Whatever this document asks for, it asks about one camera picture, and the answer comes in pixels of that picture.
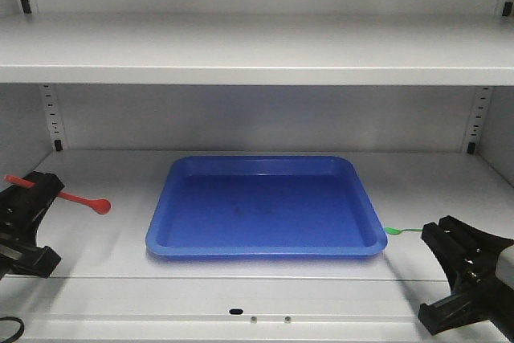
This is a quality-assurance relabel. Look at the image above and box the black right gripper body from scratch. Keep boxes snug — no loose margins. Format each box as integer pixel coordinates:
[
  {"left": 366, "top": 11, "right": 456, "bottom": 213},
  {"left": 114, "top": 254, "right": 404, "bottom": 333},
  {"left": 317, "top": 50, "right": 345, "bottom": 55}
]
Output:
[{"left": 418, "top": 267, "right": 513, "bottom": 335}]

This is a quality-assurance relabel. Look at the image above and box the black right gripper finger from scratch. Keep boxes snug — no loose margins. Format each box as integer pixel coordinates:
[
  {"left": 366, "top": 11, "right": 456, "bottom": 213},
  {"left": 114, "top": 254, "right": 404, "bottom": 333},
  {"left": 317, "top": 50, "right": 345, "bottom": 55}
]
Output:
[
  {"left": 421, "top": 221, "right": 478, "bottom": 291},
  {"left": 439, "top": 216, "right": 513, "bottom": 267}
]

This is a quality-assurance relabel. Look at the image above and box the black cable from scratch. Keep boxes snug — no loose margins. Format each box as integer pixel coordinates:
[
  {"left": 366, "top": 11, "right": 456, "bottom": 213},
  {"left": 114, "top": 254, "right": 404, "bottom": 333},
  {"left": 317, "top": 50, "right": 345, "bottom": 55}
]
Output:
[{"left": 0, "top": 315, "right": 25, "bottom": 343}]

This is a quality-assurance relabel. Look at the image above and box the red plastic spoon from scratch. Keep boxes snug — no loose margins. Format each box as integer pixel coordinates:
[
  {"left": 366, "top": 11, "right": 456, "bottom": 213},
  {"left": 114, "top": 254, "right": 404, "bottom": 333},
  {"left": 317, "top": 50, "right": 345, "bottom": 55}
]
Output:
[{"left": 4, "top": 174, "right": 112, "bottom": 215}]

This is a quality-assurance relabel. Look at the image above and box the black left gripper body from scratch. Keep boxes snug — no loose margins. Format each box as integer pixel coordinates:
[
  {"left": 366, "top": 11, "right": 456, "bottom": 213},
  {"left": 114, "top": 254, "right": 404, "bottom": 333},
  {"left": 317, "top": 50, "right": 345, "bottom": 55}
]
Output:
[{"left": 1, "top": 235, "right": 61, "bottom": 278}]

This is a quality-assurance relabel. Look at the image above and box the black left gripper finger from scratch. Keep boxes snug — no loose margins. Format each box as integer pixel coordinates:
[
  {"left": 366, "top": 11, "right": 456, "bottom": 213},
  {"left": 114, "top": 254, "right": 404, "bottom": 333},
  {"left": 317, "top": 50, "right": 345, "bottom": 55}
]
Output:
[
  {"left": 10, "top": 174, "right": 64, "bottom": 245},
  {"left": 1, "top": 184, "right": 42, "bottom": 239}
]

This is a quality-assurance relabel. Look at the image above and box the green plastic spoon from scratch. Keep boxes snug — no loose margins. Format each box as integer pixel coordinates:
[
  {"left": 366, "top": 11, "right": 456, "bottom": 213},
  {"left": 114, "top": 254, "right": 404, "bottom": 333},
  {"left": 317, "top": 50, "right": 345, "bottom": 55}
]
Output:
[{"left": 384, "top": 227, "right": 422, "bottom": 235}]

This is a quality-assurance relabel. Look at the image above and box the grey cabinet shelf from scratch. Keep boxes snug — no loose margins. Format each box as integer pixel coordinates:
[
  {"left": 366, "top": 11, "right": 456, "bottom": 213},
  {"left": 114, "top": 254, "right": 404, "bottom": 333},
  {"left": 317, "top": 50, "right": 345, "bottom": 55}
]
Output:
[
  {"left": 1, "top": 13, "right": 513, "bottom": 86},
  {"left": 1, "top": 150, "right": 513, "bottom": 342}
]

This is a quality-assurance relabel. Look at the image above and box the grey upper cabinet shelf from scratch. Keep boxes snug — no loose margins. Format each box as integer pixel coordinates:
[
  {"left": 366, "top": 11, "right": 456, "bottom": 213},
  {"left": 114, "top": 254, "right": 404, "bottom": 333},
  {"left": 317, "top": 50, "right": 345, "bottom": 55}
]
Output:
[{"left": 1, "top": 13, "right": 513, "bottom": 86}]

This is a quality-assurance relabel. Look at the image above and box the grey lower cabinet shelf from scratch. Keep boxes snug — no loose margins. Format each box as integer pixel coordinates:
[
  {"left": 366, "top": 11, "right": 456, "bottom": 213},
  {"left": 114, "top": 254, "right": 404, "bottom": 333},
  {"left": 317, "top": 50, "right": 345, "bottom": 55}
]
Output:
[{"left": 1, "top": 150, "right": 513, "bottom": 342}]

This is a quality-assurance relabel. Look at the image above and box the blue plastic tray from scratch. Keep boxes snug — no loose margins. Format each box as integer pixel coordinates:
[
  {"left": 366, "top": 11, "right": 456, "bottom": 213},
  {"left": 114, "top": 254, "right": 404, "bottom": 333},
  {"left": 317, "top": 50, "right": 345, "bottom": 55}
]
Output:
[{"left": 145, "top": 156, "right": 387, "bottom": 259}]

